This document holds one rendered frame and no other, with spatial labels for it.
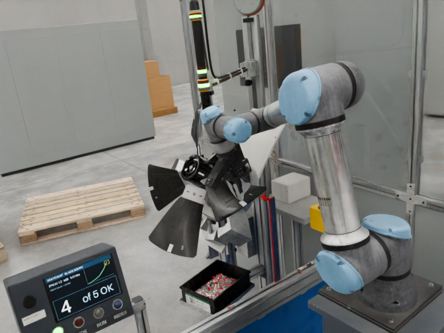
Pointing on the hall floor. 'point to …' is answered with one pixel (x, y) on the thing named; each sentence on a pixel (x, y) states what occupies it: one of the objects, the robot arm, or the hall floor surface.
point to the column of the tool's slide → (258, 71)
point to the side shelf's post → (297, 244)
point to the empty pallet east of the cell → (79, 209)
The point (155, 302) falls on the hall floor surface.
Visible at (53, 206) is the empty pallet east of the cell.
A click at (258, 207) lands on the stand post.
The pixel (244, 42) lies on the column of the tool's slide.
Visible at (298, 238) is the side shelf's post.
